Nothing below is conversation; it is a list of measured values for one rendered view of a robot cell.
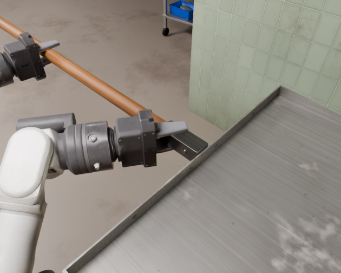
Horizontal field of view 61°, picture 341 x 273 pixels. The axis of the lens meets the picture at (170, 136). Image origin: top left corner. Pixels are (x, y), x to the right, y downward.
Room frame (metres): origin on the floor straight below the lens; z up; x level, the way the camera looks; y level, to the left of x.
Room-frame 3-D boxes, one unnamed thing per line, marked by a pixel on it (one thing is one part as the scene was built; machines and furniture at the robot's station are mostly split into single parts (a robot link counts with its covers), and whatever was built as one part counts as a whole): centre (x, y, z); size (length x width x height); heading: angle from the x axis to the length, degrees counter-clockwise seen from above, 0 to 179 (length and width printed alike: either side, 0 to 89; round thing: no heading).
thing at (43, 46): (0.69, 0.32, 1.24); 0.06 x 0.03 x 0.02; 129
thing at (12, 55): (0.64, 0.39, 1.22); 0.12 x 0.10 x 0.13; 129
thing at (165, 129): (0.38, 0.00, 1.24); 0.06 x 0.03 x 0.02; 102
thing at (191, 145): (0.37, -0.02, 1.21); 0.09 x 0.04 x 0.03; 47
